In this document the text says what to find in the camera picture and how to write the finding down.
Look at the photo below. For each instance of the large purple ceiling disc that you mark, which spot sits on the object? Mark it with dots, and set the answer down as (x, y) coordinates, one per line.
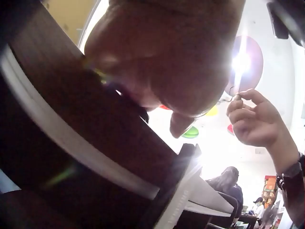
(253, 71)

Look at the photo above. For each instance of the person's right thumb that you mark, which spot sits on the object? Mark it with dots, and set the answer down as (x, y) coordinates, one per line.
(256, 96)

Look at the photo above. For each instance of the black wrist band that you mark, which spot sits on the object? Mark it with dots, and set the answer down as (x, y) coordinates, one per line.
(289, 170)

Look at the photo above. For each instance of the red and green ceiling disc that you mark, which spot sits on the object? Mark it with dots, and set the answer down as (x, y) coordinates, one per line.
(230, 130)

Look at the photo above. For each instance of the dark brown wooden furniture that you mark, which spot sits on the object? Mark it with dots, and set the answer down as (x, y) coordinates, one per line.
(71, 124)

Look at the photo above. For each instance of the bright ceiling lamp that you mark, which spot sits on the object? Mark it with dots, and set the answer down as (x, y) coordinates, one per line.
(239, 62)

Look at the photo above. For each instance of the person's right hand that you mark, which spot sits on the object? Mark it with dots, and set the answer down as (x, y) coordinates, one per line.
(257, 126)

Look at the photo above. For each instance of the white table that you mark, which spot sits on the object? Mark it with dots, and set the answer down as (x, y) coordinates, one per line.
(202, 195)

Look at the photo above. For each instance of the colourful shelf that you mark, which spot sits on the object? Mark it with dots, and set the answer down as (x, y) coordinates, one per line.
(270, 190)

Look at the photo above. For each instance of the black chair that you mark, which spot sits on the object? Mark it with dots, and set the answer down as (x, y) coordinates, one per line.
(232, 202)

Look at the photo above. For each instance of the person's right fingers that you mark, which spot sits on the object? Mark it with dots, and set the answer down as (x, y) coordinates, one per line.
(234, 112)

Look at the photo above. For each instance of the yellow ceiling disc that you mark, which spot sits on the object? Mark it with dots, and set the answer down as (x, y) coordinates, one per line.
(212, 111)

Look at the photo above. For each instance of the person's left fingers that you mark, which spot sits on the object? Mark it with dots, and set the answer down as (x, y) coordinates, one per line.
(178, 125)

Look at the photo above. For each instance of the person's left hand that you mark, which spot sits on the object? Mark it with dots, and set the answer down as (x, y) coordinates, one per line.
(162, 52)

